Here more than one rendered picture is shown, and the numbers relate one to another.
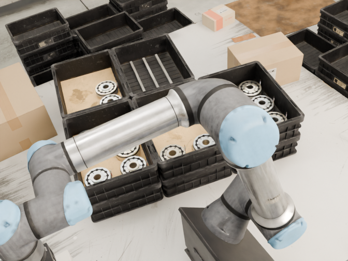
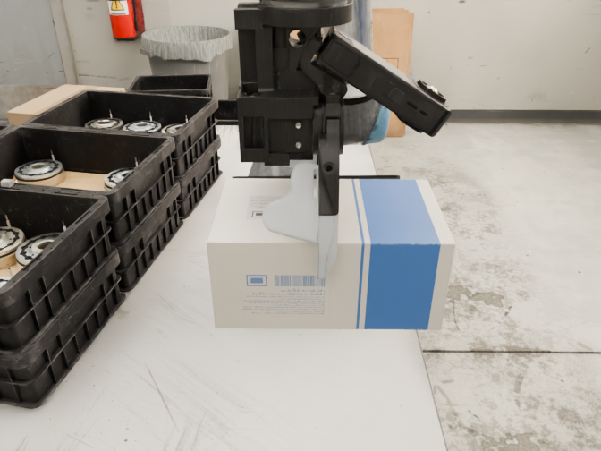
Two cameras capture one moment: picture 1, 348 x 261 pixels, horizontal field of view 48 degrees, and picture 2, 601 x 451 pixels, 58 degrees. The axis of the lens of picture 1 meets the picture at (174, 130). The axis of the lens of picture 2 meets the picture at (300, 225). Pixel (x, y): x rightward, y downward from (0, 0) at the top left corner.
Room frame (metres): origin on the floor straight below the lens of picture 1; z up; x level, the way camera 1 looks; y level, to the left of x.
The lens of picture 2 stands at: (0.22, 0.72, 1.37)
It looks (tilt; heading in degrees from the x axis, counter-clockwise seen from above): 30 degrees down; 295
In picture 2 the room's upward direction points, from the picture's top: straight up
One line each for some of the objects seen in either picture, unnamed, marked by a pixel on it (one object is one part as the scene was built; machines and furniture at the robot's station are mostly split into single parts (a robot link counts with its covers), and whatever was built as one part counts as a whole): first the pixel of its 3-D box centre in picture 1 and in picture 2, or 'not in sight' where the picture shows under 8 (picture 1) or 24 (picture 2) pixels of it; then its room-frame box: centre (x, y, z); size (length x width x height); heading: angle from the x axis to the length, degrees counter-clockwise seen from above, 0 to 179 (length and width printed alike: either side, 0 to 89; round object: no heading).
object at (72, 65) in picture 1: (91, 90); not in sight; (1.44, 0.36, 0.87); 0.40 x 0.30 x 0.11; 13
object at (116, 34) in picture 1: (115, 56); not in sight; (2.40, 0.35, 0.37); 0.40 x 0.30 x 0.45; 114
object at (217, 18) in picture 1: (218, 17); not in sight; (2.12, -0.36, 0.74); 0.16 x 0.12 x 0.07; 120
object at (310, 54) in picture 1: (307, 60); not in sight; (2.19, -1.01, 0.26); 0.40 x 0.30 x 0.23; 24
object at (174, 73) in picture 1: (152, 72); not in sight; (1.51, 0.06, 0.87); 0.40 x 0.30 x 0.11; 13
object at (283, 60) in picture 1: (263, 63); (74, 123); (1.57, -0.49, 0.78); 0.30 x 0.22 x 0.16; 103
